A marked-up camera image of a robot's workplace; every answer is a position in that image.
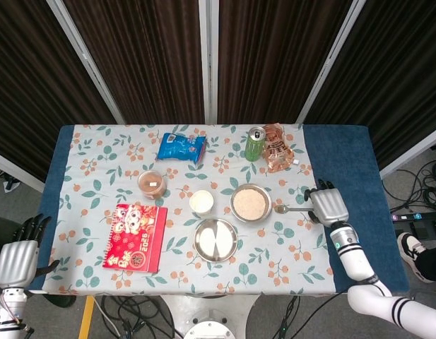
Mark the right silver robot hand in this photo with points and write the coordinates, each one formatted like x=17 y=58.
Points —
x=329 y=206

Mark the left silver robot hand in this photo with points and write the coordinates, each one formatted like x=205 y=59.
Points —
x=16 y=263

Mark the metal spoon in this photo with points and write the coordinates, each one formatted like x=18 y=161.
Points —
x=283 y=209

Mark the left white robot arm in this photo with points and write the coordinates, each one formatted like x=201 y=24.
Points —
x=5 y=310

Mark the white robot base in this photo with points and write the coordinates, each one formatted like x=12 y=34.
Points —
x=207 y=318

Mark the steel bowl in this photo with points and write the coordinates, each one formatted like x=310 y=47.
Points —
x=251 y=220

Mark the round steel plate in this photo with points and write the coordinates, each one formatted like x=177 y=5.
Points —
x=216 y=240

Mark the white paper cup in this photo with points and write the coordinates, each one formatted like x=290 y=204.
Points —
x=201 y=203

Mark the blue table cover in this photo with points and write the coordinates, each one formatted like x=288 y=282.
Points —
x=345 y=159

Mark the orange snack bag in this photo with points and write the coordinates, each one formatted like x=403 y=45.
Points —
x=277 y=152

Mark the black and white shoe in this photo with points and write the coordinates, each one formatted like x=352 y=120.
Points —
x=410 y=247

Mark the green energy drink can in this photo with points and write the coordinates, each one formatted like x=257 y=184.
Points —
x=254 y=148

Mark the black trouser leg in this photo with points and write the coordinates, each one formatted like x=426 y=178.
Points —
x=433 y=261

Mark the red 2026 calendar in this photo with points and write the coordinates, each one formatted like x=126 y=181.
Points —
x=133 y=240

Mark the floral tablecloth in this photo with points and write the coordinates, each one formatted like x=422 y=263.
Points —
x=97 y=159

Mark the clear plastic jar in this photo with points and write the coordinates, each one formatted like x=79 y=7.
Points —
x=152 y=185

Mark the blue snack bag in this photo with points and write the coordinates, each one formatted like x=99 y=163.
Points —
x=180 y=148

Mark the dark folding partition screen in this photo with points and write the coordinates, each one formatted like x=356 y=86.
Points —
x=150 y=53

